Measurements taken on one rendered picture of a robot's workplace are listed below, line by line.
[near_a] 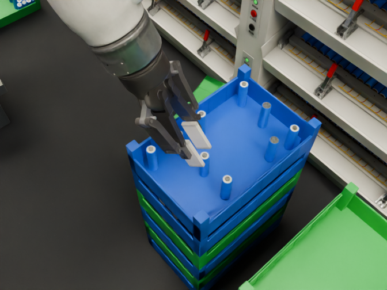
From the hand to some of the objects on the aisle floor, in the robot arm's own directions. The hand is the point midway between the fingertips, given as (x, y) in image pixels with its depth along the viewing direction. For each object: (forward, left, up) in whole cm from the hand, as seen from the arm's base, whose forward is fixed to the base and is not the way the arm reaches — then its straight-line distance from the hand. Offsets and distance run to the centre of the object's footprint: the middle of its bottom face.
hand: (193, 144), depth 74 cm
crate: (-3, +126, -43) cm, 134 cm away
